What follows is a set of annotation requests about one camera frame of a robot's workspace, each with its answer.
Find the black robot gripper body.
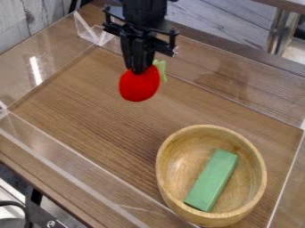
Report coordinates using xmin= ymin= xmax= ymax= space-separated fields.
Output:
xmin=103 ymin=0 xmax=179 ymax=57

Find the red plush fruit green leaf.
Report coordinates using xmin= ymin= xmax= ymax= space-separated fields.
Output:
xmin=119 ymin=60 xmax=167 ymax=102

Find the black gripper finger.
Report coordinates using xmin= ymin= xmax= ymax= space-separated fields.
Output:
xmin=120 ymin=37 xmax=134 ymax=69
xmin=132 ymin=38 xmax=155 ymax=74

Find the black table leg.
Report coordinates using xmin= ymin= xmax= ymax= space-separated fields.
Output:
xmin=29 ymin=189 xmax=43 ymax=205

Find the green rectangular block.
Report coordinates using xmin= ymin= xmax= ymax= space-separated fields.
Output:
xmin=183 ymin=149 xmax=238 ymax=212

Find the wooden bowl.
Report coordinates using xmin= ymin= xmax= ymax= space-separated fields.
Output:
xmin=155 ymin=125 xmax=267 ymax=227

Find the metal frame in background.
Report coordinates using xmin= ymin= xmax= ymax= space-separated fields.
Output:
xmin=266 ymin=8 xmax=302 ymax=56

